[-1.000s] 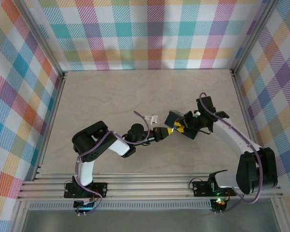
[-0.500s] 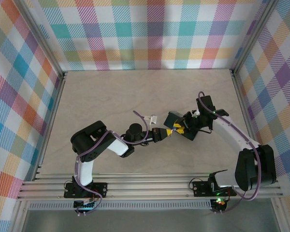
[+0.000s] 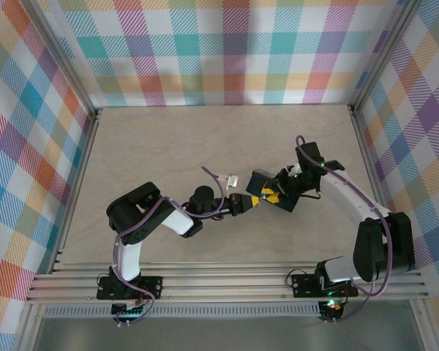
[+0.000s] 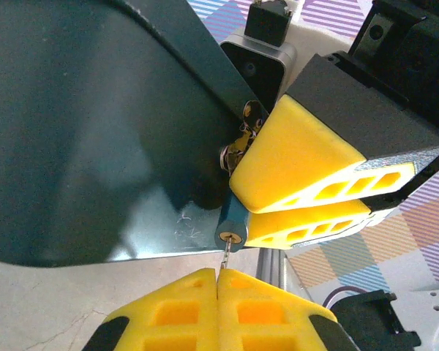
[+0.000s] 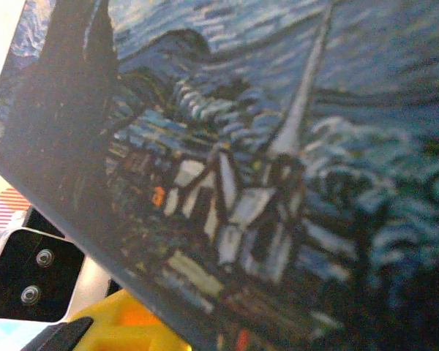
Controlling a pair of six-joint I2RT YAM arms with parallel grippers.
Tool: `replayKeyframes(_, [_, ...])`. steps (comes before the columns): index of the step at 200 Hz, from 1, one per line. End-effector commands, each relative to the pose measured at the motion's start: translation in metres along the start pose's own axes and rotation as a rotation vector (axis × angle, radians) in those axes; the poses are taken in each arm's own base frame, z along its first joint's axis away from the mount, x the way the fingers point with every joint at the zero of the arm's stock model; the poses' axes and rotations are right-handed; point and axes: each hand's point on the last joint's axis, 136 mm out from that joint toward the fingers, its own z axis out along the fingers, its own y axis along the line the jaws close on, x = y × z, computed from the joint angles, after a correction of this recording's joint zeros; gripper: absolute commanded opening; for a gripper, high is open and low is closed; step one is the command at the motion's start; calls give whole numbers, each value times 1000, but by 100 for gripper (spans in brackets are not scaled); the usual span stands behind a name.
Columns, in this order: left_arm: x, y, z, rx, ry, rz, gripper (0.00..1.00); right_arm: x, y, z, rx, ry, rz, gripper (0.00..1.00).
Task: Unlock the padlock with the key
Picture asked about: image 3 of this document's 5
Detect starry night print tin box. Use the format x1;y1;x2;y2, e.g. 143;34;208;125
245;168;301;214

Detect aluminium mounting rails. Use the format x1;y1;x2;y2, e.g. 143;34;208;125
25;261;431;303

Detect right controller circuit board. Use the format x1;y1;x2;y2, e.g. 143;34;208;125
320;299;343;320

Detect controller circuit board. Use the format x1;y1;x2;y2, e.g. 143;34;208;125
111;303;147;317
320;299;343;320

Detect left controller circuit board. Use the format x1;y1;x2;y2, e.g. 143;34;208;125
111;303;147;317

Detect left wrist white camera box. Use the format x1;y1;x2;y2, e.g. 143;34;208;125
218;174;239;190

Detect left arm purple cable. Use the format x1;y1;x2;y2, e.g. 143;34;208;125
113;166;230;323

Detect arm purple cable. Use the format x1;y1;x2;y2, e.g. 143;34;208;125
113;166;230;323
295;135;393;323

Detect aluminium table side rail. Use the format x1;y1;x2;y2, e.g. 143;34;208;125
349;105;407;270
48;108;103;275

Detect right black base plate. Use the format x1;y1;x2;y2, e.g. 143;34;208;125
291;273;359;298

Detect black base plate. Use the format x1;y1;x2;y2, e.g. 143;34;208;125
97;276;164;301
291;273;359;298

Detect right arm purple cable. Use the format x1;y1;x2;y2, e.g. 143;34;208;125
295;135;393;323

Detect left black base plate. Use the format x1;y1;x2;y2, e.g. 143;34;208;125
97;276;164;301

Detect grey slotted cable duct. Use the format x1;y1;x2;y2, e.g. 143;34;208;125
43;301;323;318

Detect aluminium corner post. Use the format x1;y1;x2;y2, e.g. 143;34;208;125
350;0;424;113
20;0;100;118

